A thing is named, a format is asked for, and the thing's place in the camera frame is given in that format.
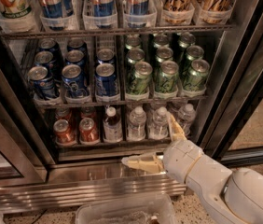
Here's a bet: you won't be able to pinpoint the red soda can back right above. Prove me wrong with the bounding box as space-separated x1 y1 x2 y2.
80 106 96 119

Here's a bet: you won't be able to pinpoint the blue can middle left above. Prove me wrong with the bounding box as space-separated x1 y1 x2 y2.
35 51 62 80

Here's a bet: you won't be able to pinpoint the green can back right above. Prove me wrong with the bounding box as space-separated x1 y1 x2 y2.
178 32 196 51

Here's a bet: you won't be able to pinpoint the clear water bottle middle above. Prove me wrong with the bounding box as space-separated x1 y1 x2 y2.
148 106 168 140

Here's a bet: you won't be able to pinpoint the blue can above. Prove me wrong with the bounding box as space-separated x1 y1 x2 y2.
65 49 87 66
62 64 90 98
28 66 59 100
95 63 119 97
97 48 116 65
67 38 87 52
35 51 62 80
38 38 60 55

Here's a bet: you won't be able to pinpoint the blue can front middle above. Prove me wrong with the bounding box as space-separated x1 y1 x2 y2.
62 64 90 98

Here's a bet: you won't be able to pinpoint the blue can back left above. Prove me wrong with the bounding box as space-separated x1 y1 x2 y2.
38 38 60 55

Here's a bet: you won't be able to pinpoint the green can front right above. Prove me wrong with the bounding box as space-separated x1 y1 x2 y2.
183 59 210 91

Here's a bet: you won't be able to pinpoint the green can middle left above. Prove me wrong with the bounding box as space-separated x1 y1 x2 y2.
126 49 145 66

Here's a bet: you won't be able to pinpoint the green can back centre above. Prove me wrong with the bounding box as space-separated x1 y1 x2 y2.
153 34 169 49

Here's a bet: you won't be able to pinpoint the green can middle right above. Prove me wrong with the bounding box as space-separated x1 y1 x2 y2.
182 45 204 65

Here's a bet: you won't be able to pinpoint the green can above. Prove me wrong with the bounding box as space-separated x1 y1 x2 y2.
182 45 204 65
183 59 210 91
127 62 153 95
153 34 169 49
125 36 142 50
156 47 173 63
155 61 179 93
126 49 145 66
178 32 196 51

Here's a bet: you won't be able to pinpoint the red soda can back left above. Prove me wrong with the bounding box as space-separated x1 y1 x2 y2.
55 107 72 121

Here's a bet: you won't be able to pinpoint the green can front middle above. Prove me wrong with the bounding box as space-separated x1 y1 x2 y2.
155 61 179 93

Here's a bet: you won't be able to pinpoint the red bull can middle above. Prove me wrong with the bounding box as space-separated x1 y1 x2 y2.
89 0 115 18

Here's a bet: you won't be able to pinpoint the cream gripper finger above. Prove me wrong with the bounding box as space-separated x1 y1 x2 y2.
121 153 165 174
167 112 187 141

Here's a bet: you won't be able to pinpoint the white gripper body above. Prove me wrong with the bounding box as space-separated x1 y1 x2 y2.
163 140 204 183

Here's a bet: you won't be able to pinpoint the blue can front right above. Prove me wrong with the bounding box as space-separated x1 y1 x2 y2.
95 63 119 97

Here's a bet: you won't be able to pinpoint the red soda can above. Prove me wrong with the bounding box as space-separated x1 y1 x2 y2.
80 106 96 119
79 118 100 145
53 119 76 146
55 107 72 121

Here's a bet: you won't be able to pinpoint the red soda can front left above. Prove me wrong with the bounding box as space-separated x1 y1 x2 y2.
53 119 76 146

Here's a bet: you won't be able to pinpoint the blue can middle centre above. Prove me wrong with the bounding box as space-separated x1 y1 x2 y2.
65 49 87 66

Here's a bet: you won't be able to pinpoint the red soda can front right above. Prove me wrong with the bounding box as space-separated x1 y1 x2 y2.
79 118 100 145

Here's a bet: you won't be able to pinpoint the green can front left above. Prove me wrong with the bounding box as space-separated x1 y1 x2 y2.
127 62 153 95

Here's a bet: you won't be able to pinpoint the green can middle centre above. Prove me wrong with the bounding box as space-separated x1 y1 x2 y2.
156 47 173 63

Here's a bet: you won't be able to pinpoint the green can back left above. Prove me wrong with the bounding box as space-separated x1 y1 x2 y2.
125 36 142 50

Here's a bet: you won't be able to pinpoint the dark drink bottle white cap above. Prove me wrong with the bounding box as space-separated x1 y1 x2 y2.
103 106 123 143

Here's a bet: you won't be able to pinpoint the clear water bottle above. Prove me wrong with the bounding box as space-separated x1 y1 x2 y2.
127 106 146 141
148 106 168 140
173 104 196 136

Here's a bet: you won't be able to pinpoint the clear water bottle right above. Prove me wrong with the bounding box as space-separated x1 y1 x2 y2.
173 104 196 136

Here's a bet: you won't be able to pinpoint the blue can front left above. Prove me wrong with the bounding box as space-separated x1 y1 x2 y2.
28 66 59 100

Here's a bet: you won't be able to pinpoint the blue can back centre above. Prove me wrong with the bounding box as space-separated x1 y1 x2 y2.
67 38 87 52

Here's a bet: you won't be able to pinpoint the clear water bottle left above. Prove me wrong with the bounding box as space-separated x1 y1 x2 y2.
127 106 146 141

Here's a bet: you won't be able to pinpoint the clear plastic bin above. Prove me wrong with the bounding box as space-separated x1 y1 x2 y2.
75 193 178 224

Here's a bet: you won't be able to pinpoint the blue can middle right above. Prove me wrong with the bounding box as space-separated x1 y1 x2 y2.
97 48 116 65

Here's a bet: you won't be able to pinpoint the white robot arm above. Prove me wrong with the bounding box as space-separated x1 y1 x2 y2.
121 114 263 224

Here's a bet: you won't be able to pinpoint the stainless steel fridge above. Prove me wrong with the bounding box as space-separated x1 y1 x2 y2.
0 0 263 213

